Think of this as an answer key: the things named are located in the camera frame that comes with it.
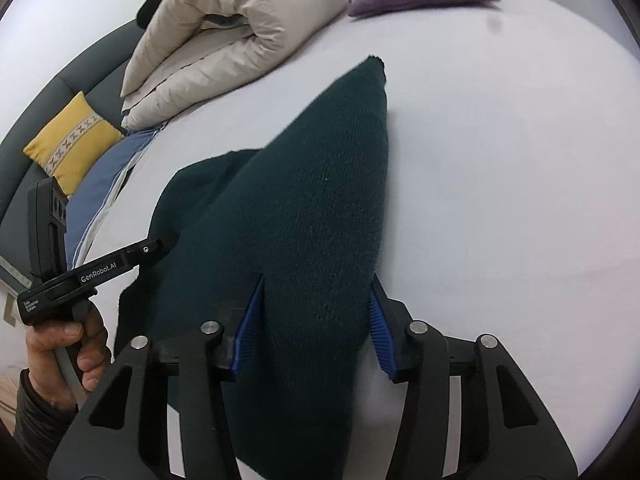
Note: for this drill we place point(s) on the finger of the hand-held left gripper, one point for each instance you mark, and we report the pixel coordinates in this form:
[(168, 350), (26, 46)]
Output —
[(142, 251)]

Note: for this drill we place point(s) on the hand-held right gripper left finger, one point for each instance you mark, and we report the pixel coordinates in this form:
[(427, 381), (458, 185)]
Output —
[(247, 330)]

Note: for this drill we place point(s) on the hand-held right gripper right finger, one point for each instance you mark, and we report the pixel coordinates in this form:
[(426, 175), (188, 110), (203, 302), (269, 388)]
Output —
[(382, 330)]

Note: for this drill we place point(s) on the dark green knitted garment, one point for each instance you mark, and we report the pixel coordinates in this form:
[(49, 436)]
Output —
[(310, 220)]

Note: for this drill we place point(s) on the person's left forearm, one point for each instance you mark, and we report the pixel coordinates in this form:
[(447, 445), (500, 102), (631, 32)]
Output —
[(37, 425)]

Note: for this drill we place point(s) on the person's left hand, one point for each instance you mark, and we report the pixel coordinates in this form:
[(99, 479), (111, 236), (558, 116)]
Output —
[(50, 345)]

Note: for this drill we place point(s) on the blue pillow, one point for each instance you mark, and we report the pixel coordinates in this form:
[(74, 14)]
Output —
[(110, 175)]

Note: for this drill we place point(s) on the yellow patterned cushion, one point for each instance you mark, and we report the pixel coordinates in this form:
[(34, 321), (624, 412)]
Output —
[(75, 140)]

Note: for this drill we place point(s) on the grey sofa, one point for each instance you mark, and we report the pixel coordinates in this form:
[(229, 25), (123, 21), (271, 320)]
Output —
[(30, 110)]

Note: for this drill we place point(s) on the white bed sheet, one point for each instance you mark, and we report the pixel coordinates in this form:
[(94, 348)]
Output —
[(500, 160)]

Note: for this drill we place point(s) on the beige folded duvet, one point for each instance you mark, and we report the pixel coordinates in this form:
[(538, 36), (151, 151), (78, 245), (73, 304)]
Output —
[(225, 25)]

